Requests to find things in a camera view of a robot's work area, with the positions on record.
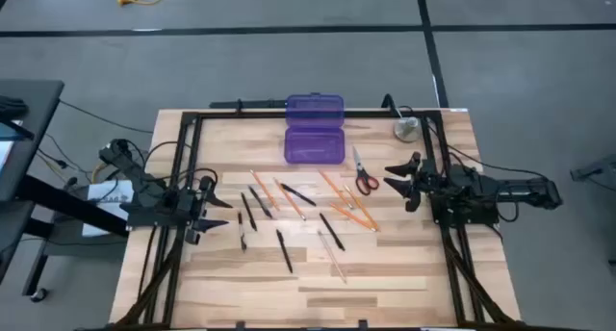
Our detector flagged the black aluminium table frame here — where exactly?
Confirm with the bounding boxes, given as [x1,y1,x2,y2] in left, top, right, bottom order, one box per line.
[109,109,524,331]

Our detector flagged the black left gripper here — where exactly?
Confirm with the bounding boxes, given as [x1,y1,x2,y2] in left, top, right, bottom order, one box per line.
[166,175,234,246]

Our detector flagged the black tablet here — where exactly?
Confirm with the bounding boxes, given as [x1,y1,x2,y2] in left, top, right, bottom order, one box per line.
[0,120,36,142]

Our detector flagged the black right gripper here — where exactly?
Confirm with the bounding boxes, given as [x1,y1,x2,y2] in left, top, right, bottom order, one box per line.
[382,151,451,214]

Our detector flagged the black desk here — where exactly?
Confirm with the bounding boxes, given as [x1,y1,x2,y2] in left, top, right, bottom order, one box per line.
[0,79,65,202]

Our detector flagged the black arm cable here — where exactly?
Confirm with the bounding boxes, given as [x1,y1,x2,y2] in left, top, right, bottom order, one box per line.
[382,93,550,178]
[142,139,220,188]

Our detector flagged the clear pen with black grip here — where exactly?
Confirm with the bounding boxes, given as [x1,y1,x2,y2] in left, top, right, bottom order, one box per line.
[237,211,248,253]

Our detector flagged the black bundle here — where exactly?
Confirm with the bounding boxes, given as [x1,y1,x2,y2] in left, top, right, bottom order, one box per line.
[0,95,29,121]

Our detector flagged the grey floor stand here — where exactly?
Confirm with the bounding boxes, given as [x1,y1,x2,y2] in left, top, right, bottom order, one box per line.
[570,153,616,183]

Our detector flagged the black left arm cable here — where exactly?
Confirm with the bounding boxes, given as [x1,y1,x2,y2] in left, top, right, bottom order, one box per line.
[142,139,220,188]

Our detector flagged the black floor cable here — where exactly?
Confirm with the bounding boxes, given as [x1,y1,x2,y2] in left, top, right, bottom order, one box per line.
[60,99,154,135]

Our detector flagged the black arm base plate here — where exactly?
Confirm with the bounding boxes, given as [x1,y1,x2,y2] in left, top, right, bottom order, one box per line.
[429,186,501,226]
[125,195,194,229]

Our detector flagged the black desk leg frame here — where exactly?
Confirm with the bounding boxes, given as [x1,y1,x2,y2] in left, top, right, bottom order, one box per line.
[0,174,130,298]

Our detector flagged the purple translucent supply box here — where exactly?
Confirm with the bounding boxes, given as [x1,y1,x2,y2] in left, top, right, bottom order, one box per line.
[283,93,347,166]

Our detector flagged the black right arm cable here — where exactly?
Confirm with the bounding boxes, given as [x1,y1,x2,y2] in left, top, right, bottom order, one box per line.
[382,93,550,178]

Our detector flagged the white labelled box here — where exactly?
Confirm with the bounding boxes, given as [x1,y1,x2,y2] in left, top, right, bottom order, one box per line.
[81,179,135,239]

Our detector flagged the red and black scissors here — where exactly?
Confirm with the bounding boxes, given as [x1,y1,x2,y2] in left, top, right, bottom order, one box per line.
[351,145,380,196]

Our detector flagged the natural wood pencil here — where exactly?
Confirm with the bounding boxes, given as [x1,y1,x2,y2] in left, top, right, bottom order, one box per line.
[316,229,347,285]

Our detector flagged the orange pencil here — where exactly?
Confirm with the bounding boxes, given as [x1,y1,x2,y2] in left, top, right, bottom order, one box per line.
[249,169,281,212]
[272,177,307,221]
[343,184,381,232]
[329,202,377,232]
[319,169,355,211]

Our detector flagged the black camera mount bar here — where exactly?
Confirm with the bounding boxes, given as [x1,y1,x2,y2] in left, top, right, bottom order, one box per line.
[209,97,289,110]

